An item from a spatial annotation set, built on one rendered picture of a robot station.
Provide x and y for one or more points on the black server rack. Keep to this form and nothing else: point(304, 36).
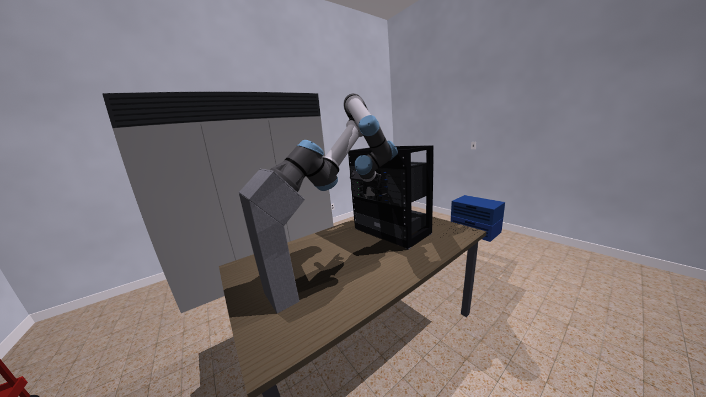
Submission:
point(388, 213)

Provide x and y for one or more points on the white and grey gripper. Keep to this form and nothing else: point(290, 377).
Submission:
point(375, 183)

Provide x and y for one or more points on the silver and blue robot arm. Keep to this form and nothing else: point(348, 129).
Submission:
point(307, 158)

